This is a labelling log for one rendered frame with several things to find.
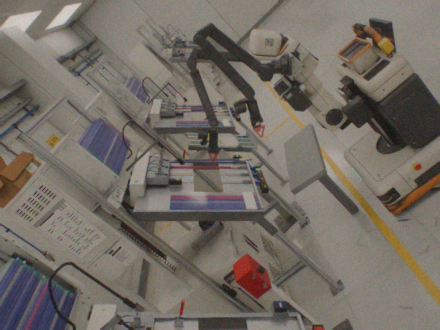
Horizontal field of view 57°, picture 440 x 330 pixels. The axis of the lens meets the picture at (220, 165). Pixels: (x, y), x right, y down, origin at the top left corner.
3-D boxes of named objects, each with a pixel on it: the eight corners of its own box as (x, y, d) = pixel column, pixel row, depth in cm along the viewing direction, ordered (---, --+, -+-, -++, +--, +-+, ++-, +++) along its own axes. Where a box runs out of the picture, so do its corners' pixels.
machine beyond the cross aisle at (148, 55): (237, 78, 771) (164, 0, 706) (243, 88, 697) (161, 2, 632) (186, 126, 803) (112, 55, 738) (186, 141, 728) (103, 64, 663)
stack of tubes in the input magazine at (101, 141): (130, 143, 271) (99, 115, 262) (118, 175, 225) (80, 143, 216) (118, 155, 274) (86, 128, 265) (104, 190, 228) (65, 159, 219)
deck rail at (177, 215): (262, 219, 227) (263, 209, 225) (262, 220, 226) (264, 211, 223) (133, 219, 221) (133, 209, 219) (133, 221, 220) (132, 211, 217)
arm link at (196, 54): (187, 45, 244) (188, 48, 254) (186, 68, 246) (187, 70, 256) (261, 50, 246) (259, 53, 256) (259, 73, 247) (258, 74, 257)
